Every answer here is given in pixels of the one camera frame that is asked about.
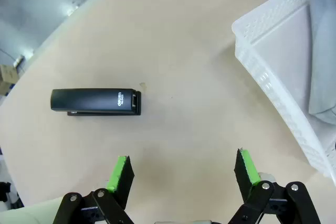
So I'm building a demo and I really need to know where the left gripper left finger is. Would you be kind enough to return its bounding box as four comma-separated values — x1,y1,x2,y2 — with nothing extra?
52,155,137,224

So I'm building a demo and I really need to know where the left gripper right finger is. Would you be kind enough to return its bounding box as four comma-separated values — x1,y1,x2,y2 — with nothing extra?
228,148,322,224

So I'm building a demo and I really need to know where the black stapler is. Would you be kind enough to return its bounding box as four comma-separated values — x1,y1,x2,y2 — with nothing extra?
50,88,142,116

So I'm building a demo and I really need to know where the pale green cup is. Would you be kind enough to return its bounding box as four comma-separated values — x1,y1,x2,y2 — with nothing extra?
0,197,65,224

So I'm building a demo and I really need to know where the white perforated plastic basket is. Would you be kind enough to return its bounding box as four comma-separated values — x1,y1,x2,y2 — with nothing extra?
231,0,336,180

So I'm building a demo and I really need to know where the printed cardboard box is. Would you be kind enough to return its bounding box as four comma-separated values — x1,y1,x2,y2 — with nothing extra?
0,81,15,96
0,63,19,83

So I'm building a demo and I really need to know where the grey zippered pencil pouch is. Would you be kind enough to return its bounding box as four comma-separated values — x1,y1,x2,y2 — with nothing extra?
308,0,336,124

